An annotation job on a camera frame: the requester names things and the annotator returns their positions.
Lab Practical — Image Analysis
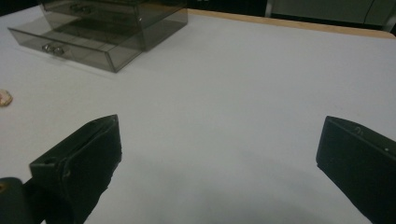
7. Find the grey cabinet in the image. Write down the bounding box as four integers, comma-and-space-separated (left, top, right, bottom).
265, 0, 396, 32

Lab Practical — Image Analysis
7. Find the small beige round object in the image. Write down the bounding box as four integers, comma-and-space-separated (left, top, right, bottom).
0, 89, 14, 107

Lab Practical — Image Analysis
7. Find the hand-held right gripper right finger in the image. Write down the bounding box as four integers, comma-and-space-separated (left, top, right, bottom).
316, 115, 396, 224

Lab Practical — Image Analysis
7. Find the smoky transparent drawer organizer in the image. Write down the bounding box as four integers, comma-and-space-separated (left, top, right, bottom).
36, 0, 189, 52

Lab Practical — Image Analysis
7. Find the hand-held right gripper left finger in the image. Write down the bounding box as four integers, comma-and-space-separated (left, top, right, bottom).
29, 114, 122, 224

